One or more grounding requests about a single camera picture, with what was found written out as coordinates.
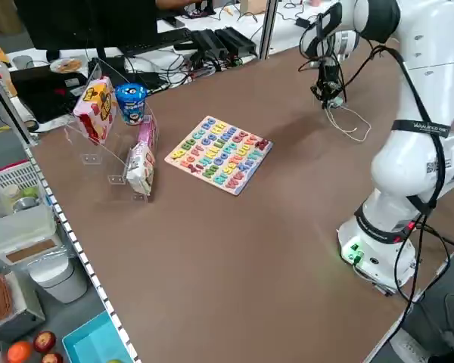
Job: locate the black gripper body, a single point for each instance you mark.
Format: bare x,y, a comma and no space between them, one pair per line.
330,73

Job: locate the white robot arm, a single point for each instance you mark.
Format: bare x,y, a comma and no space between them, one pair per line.
412,170

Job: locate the red apple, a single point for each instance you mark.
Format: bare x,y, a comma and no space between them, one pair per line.
52,358
44,341

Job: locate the black power supply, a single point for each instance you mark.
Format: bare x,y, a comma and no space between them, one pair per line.
236,39
208,43

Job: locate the colourful alphabet puzzle board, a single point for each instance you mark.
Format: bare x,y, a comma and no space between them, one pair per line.
219,155

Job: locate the person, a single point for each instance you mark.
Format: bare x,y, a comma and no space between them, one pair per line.
174,4

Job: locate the black keyboard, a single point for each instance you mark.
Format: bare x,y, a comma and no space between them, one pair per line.
155,39

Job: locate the pink snack packet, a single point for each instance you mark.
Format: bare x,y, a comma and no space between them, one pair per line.
147,132

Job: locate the blue snack cup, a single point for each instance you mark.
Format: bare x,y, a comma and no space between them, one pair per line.
131,102

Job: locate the white pink snack bag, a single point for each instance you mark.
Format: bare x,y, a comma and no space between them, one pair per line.
140,170

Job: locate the black computer monitor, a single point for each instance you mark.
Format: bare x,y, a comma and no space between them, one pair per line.
83,22

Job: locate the plate of cookies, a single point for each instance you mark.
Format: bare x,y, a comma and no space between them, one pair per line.
66,65

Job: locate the white power strip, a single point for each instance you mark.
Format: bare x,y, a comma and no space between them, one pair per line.
408,349

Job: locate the white round bin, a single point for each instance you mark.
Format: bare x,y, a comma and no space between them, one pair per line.
58,280

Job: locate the white plastic basket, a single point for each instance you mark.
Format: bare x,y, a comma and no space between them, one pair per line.
7,177

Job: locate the white lidded box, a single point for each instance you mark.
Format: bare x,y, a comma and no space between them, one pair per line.
20,230

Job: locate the teal plastic tray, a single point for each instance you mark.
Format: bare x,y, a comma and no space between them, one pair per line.
94,340

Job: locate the grey box with brown contents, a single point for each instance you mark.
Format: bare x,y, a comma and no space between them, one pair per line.
7,306

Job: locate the orange fruit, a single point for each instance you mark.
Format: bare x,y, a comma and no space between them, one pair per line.
19,351

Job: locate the aluminium camera post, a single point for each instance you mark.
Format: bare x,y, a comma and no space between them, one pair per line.
268,30

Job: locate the striped table edge rail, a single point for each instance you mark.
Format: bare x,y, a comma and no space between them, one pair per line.
79,246

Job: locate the aluminium frame post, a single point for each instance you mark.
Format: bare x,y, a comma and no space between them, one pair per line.
13,113

